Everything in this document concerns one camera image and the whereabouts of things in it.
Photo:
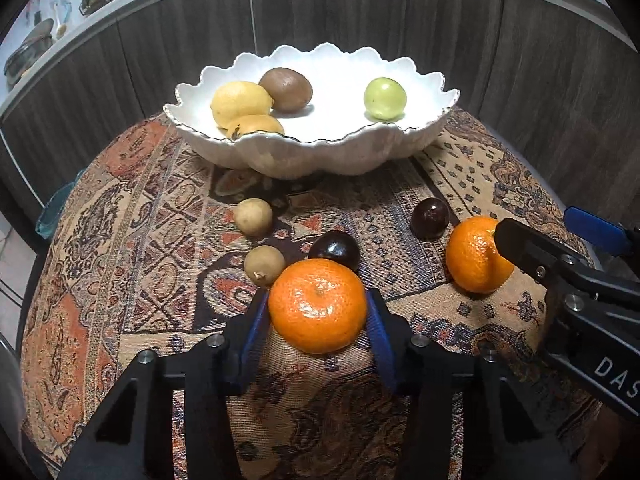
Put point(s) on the small tan round fruit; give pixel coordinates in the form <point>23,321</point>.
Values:
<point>253,216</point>
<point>264,264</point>

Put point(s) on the dark wood kitchen cabinets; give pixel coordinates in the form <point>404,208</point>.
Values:
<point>525,60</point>

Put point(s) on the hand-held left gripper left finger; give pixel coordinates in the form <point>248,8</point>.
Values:
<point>252,345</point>

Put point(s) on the bin with teal bag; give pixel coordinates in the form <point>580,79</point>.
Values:
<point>52,212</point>

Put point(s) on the stack of metal bowls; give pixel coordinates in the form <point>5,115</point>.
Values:
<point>30,50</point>

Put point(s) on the brown kiwi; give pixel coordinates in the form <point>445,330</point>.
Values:
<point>287,90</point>

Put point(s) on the green apple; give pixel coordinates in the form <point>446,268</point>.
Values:
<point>384,99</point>

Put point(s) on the yellow lemon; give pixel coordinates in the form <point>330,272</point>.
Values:
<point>237,102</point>

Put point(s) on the white dish brush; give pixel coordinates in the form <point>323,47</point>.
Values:
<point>61,22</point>

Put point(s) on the orange mandarin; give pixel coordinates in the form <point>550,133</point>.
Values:
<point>472,260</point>
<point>317,307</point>

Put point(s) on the patterned tablecloth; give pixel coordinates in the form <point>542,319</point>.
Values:
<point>150,260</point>

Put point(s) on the white scalloped bowl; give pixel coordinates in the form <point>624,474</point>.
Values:
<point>330,150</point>

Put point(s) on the yellow mango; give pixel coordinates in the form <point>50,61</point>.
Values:
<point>255,127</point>

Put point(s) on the dark purple plum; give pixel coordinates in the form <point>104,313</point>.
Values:
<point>429,218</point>
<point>334,250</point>

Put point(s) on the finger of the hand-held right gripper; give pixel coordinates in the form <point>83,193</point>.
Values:
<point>595,227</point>
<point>525,247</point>

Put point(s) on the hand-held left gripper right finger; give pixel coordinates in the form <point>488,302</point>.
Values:
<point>382,345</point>

